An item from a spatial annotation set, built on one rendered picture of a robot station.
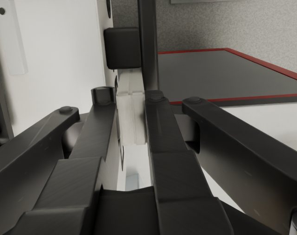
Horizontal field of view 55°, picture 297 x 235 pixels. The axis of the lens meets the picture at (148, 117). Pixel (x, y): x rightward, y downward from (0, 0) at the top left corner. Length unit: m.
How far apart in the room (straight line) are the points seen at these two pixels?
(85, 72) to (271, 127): 0.29
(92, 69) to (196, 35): 0.96
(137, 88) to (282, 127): 0.30
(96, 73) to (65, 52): 0.10
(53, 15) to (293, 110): 0.31
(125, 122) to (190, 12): 0.99
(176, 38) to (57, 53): 0.87
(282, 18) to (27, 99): 1.07
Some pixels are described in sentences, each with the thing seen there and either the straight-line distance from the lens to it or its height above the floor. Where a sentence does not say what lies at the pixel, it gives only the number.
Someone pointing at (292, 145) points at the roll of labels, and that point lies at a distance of 0.43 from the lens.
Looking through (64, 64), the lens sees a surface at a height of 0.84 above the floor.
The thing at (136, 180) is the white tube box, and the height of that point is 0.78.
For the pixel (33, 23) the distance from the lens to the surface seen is 0.29.
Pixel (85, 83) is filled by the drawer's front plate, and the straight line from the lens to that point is 0.19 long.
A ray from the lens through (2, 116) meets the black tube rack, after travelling 0.28.
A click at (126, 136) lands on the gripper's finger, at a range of 0.15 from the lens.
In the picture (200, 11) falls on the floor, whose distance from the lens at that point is 1.13.
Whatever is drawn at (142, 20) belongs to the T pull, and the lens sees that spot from 0.20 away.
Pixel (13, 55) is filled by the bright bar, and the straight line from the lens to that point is 0.28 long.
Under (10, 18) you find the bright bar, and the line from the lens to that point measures 0.28.
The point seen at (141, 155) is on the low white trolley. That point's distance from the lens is 0.39.
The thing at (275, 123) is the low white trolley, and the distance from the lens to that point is 0.42.
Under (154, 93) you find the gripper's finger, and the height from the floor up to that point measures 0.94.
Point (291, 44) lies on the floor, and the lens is 1.27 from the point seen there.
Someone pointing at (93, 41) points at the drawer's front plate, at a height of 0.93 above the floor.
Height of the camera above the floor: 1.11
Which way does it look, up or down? 70 degrees down
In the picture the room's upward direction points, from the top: 173 degrees clockwise
